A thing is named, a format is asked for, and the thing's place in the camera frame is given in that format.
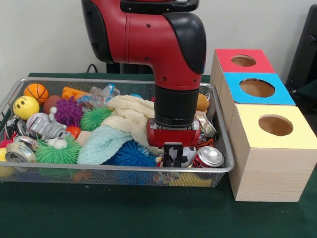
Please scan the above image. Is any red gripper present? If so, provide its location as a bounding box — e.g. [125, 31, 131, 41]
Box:
[145, 119, 202, 168]

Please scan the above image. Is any cream knitted cloth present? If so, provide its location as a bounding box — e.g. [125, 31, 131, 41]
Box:
[101, 95, 164, 156]

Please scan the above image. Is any metal mesh bin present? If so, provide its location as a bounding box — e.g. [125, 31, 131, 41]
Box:
[0, 77, 235, 187]

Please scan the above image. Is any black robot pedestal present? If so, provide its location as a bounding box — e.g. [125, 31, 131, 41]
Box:
[106, 0, 200, 74]

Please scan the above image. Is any mint knitted cloth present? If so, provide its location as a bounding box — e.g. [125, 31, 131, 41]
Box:
[77, 125, 133, 166]

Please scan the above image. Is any purple spiky ball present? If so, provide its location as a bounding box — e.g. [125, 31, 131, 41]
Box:
[53, 96, 84, 127]

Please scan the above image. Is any wooden box with three holes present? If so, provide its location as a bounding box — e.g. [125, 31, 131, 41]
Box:
[210, 48, 317, 203]

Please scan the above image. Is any dark green table cloth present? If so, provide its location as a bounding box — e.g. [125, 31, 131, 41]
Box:
[288, 80, 317, 119]
[0, 72, 317, 238]

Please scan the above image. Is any blue spiky ball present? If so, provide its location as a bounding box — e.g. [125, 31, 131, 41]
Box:
[104, 140, 158, 166]

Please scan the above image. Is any crushed silver soda can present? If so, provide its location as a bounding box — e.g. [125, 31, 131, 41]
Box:
[195, 114, 217, 137]

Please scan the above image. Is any yellow smiley ball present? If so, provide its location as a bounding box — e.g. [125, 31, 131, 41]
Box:
[12, 96, 40, 121]

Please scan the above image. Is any black upright panel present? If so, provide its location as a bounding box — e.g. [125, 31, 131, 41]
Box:
[284, 4, 317, 87]

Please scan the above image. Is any green fuzzy ball with eyes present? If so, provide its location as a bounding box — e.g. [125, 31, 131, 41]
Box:
[34, 135, 82, 164]

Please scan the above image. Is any crushed red soda can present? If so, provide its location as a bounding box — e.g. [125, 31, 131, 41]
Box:
[193, 146, 225, 169]

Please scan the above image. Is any black and white soccer ball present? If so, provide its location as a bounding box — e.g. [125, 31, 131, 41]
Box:
[181, 146, 198, 167]

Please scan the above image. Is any orange toy basketball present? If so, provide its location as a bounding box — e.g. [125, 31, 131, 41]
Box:
[23, 83, 50, 106]

